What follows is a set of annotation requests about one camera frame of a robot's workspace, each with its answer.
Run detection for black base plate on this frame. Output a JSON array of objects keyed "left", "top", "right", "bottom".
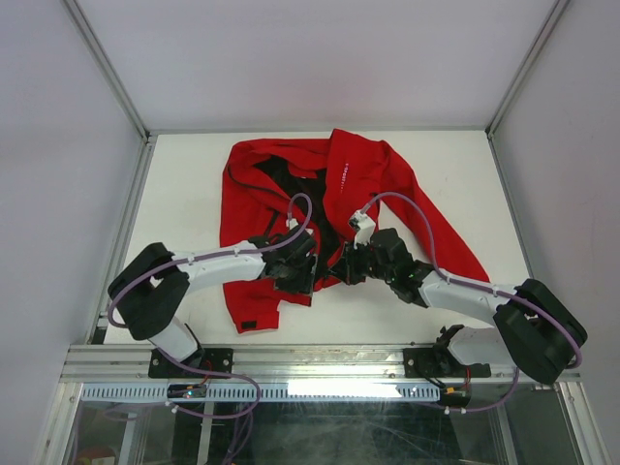
[
  {"left": 148, "top": 348, "right": 233, "bottom": 379},
  {"left": 402, "top": 347, "right": 491, "bottom": 379}
]

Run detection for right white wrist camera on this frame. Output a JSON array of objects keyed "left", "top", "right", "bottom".
[{"left": 349, "top": 209, "right": 376, "bottom": 249}]

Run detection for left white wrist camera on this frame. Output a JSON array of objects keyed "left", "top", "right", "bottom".
[{"left": 286, "top": 218, "right": 314, "bottom": 236}]

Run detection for aluminium mounting rail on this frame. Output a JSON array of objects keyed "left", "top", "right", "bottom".
[{"left": 60, "top": 342, "right": 581, "bottom": 388}]

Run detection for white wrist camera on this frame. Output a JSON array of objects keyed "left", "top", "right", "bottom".
[
  {"left": 349, "top": 209, "right": 376, "bottom": 249},
  {"left": 286, "top": 218, "right": 314, "bottom": 236}
]

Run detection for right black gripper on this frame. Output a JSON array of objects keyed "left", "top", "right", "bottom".
[{"left": 326, "top": 236, "right": 394, "bottom": 285}]

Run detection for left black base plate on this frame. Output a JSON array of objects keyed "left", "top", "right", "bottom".
[{"left": 148, "top": 348, "right": 233, "bottom": 379}]

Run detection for aluminium frame post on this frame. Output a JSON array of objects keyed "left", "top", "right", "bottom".
[
  {"left": 485, "top": 0, "right": 572, "bottom": 140},
  {"left": 60, "top": 0, "right": 150, "bottom": 142}
]

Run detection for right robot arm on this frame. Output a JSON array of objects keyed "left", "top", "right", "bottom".
[{"left": 330, "top": 229, "right": 588, "bottom": 385}]

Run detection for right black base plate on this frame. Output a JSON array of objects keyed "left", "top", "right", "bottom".
[{"left": 402, "top": 347, "right": 491, "bottom": 379}]

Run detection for slotted cable duct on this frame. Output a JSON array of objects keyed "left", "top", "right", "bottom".
[{"left": 81, "top": 380, "right": 441, "bottom": 403}]

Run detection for red zip jacket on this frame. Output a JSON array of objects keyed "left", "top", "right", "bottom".
[{"left": 218, "top": 127, "right": 491, "bottom": 335}]

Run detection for left aluminium frame post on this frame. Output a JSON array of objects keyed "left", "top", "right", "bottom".
[{"left": 60, "top": 0, "right": 150, "bottom": 142}]

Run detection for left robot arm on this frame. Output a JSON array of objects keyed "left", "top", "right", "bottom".
[{"left": 108, "top": 228, "right": 317, "bottom": 377}]

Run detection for right aluminium frame post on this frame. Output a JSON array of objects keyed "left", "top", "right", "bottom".
[{"left": 485, "top": 0, "right": 572, "bottom": 140}]

